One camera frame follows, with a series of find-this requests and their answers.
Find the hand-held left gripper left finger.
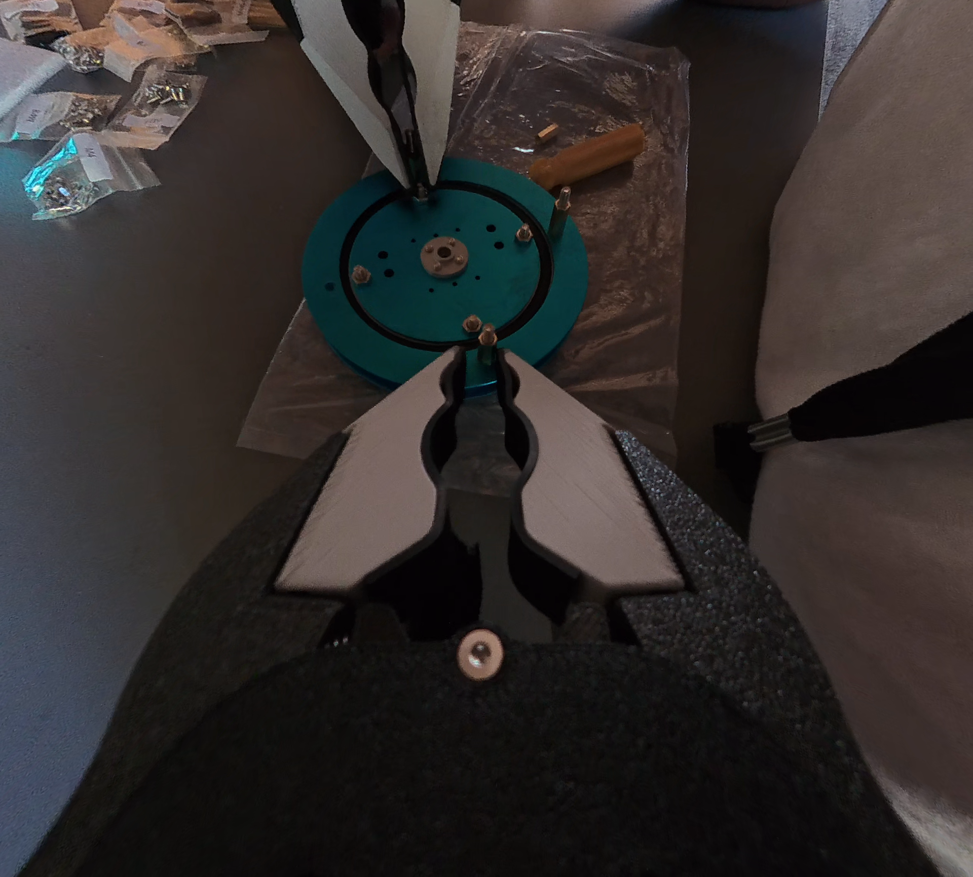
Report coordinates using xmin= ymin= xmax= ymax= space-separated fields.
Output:
xmin=274 ymin=347 xmax=466 ymax=598

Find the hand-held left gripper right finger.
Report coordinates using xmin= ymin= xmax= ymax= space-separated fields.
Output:
xmin=498 ymin=347 xmax=685 ymax=594

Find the orange handled screwdriver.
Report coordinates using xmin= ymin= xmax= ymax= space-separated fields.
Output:
xmin=528 ymin=124 xmax=648 ymax=191

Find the blue metal turntable disc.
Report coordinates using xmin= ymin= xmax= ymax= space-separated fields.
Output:
xmin=302 ymin=157 xmax=591 ymax=401

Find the pile of small screw bags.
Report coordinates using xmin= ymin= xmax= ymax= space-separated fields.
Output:
xmin=0 ymin=0 xmax=291 ymax=221

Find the white foam sheet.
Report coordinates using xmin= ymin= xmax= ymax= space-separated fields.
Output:
xmin=0 ymin=40 xmax=67 ymax=123

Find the clear plastic bag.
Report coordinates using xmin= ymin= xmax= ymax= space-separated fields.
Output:
xmin=237 ymin=22 xmax=693 ymax=469

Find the black lanyard strap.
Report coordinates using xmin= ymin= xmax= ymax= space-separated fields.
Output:
xmin=715 ymin=318 xmax=973 ymax=500

